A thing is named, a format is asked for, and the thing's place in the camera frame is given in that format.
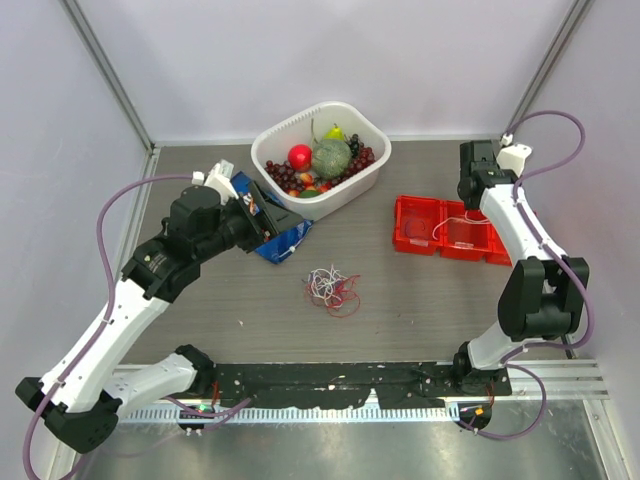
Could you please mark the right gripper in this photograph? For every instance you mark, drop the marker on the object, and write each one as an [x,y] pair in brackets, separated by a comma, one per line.
[501,168]

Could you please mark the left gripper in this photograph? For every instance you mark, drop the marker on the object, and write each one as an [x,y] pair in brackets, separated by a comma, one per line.
[271,219]

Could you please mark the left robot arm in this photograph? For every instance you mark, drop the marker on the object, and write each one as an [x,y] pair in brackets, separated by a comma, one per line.
[79,400]

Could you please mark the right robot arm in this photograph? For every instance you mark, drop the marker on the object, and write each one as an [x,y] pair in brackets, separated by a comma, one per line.
[543,298]

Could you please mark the dark red grape bunch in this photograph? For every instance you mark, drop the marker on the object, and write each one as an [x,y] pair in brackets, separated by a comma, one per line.
[285,177]

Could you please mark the blue Doritos chip bag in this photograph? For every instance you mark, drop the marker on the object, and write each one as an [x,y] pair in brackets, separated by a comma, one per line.
[282,247]

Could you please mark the red apple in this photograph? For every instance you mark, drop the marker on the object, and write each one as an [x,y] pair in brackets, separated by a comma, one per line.
[300,157]

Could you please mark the white plastic basket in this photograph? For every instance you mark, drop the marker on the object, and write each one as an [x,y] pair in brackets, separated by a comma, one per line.
[320,197]

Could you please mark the red bin middle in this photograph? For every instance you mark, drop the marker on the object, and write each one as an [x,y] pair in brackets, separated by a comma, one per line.
[460,234]

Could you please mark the red bin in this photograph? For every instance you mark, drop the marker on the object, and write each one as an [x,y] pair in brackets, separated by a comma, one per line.
[414,221]
[500,250]
[460,234]

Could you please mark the red bin right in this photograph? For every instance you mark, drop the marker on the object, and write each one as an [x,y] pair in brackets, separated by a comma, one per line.
[500,250]

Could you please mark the green melon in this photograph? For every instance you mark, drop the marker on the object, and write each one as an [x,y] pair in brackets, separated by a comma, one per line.
[330,158]

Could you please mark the red bin left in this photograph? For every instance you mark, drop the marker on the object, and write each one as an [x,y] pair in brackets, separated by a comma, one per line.
[414,221]

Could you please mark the yellow green pear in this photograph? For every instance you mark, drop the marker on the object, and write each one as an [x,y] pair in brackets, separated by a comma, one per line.
[335,132]

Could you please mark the dark grape bunch right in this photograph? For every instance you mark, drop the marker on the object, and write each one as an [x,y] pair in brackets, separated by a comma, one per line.
[362,156]

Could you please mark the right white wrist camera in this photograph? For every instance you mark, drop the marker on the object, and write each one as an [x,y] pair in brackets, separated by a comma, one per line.
[512,155]

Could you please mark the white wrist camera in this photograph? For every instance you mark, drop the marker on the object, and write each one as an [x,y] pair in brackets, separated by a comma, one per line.
[218,178]
[512,155]

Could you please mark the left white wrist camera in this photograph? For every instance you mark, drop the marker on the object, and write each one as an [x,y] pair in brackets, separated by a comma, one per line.
[218,178]

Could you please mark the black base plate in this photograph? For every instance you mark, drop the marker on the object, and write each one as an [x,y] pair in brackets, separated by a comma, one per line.
[338,386]

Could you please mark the white slotted cable duct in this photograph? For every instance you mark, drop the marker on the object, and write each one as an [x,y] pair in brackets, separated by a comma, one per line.
[166,413]

